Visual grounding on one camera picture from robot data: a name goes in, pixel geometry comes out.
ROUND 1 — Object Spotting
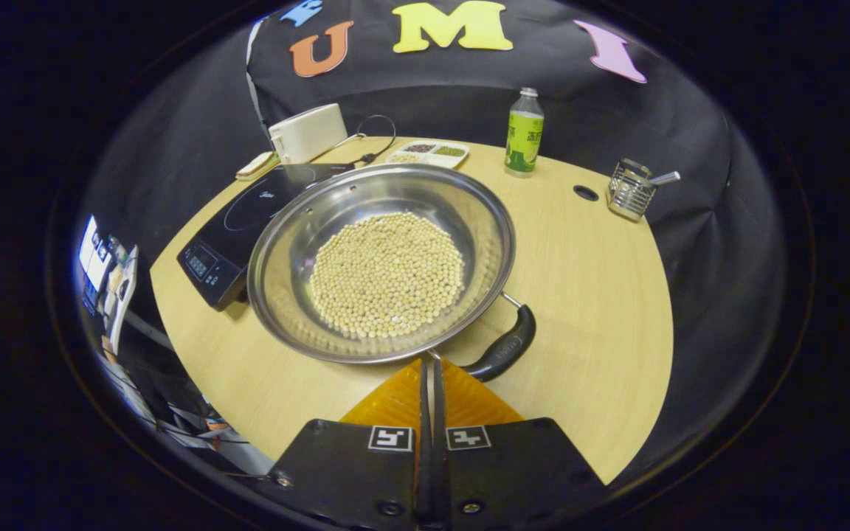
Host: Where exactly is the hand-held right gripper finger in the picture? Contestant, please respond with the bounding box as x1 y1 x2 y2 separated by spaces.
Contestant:
266 359 433 531
432 359 607 531

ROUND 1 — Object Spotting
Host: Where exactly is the pile of soybeans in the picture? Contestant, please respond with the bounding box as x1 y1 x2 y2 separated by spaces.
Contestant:
309 212 466 340

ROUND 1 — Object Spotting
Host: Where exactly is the steel pot with black handle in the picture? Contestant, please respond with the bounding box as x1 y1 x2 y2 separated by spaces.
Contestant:
246 163 536 383

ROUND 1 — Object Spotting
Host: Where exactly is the black induction cooktop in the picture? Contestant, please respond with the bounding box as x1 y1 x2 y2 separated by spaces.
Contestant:
176 163 356 311

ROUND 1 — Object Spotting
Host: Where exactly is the white divided dish of beans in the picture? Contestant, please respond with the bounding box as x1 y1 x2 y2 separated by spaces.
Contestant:
385 140 470 170

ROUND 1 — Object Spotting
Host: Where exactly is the green drink bottle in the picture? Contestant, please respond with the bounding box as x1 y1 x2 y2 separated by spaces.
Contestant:
504 87 545 178

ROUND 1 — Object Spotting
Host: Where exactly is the sandwich on small tray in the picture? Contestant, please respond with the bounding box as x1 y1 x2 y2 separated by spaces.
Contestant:
235 151 280 181

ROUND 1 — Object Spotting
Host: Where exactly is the white toaster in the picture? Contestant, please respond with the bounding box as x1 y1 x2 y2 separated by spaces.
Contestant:
269 103 349 164

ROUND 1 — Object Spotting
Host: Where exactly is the black power cable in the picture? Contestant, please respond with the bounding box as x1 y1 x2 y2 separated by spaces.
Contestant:
348 114 397 167

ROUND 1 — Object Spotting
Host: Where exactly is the metal wire utensil holder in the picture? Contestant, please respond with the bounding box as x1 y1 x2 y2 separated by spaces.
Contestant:
607 158 681 222

